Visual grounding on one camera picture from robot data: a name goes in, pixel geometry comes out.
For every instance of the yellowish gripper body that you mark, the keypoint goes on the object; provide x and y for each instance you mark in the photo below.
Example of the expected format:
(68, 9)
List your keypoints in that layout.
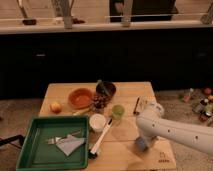
(150, 141)

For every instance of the blue sponge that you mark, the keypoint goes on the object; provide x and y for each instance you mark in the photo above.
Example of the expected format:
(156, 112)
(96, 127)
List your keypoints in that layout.
(140, 142)

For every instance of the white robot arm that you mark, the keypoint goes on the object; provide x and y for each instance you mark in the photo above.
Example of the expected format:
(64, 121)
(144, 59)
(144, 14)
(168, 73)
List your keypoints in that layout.
(151, 124)

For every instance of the small brown box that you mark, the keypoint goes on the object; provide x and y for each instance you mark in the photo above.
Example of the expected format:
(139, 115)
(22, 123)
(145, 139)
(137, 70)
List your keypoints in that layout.
(139, 106)

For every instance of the green cup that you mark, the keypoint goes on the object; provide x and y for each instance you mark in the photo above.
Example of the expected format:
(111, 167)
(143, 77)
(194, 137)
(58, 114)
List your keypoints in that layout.
(117, 112)

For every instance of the white cup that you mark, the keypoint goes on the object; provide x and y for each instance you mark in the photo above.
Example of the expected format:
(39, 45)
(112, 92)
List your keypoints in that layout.
(97, 122)

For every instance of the bottles on floor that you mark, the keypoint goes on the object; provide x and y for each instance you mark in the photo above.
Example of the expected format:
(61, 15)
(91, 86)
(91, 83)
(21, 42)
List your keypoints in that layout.
(201, 104)

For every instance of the bunch of dark grapes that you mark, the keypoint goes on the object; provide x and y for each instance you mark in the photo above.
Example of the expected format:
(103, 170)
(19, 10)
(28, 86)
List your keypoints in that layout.
(100, 101)

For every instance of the dark bowl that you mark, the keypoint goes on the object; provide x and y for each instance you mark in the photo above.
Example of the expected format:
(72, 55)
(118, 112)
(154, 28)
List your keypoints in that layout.
(110, 87)

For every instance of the yellow banana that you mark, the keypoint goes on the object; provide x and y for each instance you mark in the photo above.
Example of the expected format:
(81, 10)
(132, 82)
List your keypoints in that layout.
(82, 111)

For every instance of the green vegetable in bowl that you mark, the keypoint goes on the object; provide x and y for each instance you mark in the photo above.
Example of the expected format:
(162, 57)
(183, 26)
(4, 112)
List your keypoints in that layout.
(101, 84)

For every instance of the grey folded cloth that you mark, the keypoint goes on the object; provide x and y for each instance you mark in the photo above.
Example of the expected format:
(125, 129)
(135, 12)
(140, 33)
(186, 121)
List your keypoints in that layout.
(69, 144)

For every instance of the orange bowl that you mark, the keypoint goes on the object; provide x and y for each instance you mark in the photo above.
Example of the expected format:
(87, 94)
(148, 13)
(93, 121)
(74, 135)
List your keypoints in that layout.
(80, 98)

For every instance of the metal fork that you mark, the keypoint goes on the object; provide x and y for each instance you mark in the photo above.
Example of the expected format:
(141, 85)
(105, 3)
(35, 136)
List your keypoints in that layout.
(54, 140)

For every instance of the red yellow apple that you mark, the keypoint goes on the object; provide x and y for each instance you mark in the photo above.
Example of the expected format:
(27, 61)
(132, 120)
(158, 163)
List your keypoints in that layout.
(56, 107)

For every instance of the green plastic tray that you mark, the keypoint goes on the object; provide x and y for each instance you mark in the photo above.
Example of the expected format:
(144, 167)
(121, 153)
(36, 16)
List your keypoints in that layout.
(55, 144)

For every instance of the white handled brush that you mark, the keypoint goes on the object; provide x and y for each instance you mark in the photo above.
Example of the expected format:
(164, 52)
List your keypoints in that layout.
(94, 149)

